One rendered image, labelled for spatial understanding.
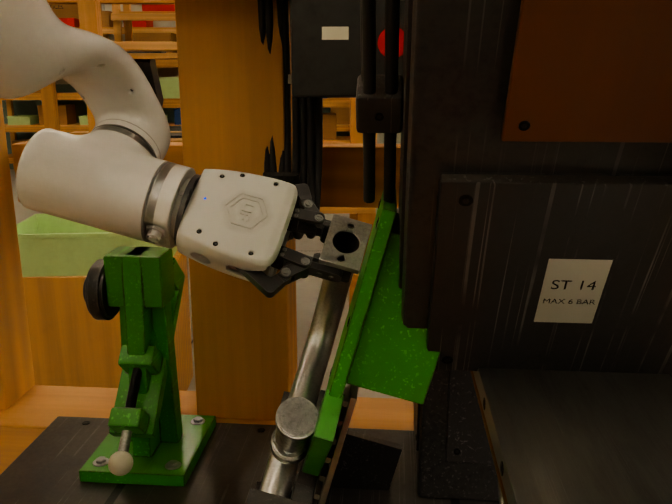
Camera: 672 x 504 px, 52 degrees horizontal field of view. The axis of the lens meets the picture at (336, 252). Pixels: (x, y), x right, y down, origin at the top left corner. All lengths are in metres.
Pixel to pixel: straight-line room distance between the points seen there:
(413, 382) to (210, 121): 0.49
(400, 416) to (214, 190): 0.52
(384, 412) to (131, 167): 0.57
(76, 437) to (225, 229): 0.46
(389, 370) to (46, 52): 0.39
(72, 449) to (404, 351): 0.54
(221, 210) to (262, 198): 0.04
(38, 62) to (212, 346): 0.52
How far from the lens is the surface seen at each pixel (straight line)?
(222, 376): 1.03
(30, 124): 10.74
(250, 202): 0.68
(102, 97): 0.76
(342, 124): 9.95
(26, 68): 0.63
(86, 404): 1.16
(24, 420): 1.15
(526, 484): 0.46
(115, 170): 0.69
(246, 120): 0.93
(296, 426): 0.61
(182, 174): 0.68
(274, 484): 0.70
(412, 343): 0.59
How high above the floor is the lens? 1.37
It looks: 14 degrees down
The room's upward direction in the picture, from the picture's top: straight up
